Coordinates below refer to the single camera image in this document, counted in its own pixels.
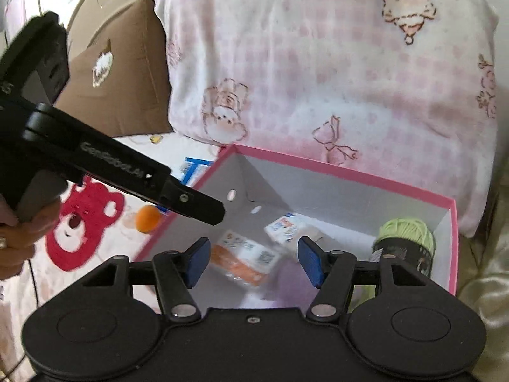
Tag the small white packet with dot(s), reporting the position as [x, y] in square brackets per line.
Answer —
[284, 230]

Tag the bear printed blanket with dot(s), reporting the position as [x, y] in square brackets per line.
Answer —
[103, 223]

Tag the blue packet white labels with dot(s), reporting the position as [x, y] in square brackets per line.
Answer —
[197, 171]

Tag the pink checked pillow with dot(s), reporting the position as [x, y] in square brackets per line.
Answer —
[318, 67]

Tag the orange makeup sponge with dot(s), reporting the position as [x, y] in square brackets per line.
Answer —
[147, 219]

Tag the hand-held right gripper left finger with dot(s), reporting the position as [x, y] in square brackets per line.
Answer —
[197, 262]

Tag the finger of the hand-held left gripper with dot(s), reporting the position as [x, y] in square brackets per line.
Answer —
[197, 207]

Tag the pink cardboard box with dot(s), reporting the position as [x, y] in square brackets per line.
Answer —
[326, 191]

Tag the person's left hand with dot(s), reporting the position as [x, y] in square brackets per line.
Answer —
[14, 246]

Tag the clear box orange label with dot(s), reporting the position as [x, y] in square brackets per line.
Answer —
[242, 258]

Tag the green yarn ball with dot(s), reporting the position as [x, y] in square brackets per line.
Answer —
[405, 232]

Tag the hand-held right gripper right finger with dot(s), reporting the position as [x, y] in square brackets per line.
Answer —
[310, 262]

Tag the brown pillow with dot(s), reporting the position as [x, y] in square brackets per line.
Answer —
[119, 99]

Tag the beige satin cloth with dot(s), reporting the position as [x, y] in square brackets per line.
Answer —
[489, 286]

